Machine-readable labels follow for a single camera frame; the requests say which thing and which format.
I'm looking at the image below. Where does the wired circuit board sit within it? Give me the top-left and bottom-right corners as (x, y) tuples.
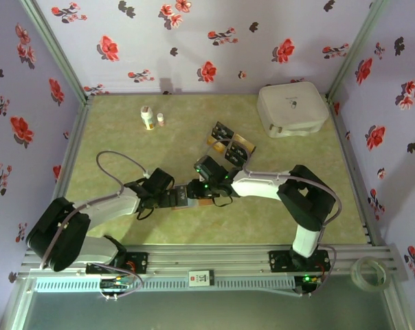
(100, 276), (135, 292)
(296, 274), (324, 287)

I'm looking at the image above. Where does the clear tape roll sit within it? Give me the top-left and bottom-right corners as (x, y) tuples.
(350, 256), (391, 293)

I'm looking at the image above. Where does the white slotted cable duct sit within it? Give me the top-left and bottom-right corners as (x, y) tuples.
(33, 276), (296, 294)

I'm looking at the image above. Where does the black VIP card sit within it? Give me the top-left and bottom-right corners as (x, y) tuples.
(210, 127), (231, 141)
(174, 187), (190, 208)
(214, 120), (235, 134)
(225, 146), (249, 164)

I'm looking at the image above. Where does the pink leather card holder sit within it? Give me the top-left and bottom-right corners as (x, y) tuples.
(170, 185), (214, 211)

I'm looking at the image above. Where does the red and white label tag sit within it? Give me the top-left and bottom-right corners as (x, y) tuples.
(188, 269), (215, 287)

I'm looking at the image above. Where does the aluminium corner post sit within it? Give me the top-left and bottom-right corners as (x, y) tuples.
(325, 0), (390, 102)
(19, 0), (91, 104)

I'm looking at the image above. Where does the white zippered case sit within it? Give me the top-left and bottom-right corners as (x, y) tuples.
(256, 81), (330, 139)

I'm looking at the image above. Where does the aluminium side rail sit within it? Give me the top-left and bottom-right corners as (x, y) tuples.
(51, 98), (95, 204)
(327, 98), (383, 247)

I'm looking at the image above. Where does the long aluminium base rail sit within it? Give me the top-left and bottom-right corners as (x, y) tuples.
(17, 243), (410, 281)

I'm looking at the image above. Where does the gold VIP card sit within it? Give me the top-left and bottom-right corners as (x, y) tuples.
(233, 134), (257, 152)
(206, 136), (226, 154)

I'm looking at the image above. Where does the large white pill bottle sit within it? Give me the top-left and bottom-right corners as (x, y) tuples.
(140, 105), (157, 131)

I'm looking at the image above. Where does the aluminium lower frame rail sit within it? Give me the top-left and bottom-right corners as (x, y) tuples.
(1, 278), (36, 330)
(382, 288), (413, 330)

